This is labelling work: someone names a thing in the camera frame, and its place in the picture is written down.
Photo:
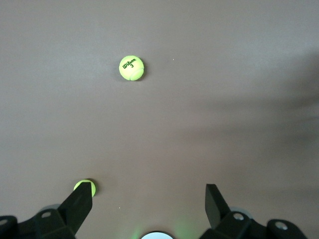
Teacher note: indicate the yellow tennis ball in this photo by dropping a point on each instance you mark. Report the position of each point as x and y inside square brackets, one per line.
[93, 190]
[131, 68]

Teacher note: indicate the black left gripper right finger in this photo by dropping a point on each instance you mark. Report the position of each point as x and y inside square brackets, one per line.
[224, 224]

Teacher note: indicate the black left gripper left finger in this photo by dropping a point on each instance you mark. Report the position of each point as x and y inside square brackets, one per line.
[62, 219]

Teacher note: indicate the brown table cover mat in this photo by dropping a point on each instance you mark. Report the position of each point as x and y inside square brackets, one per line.
[199, 99]

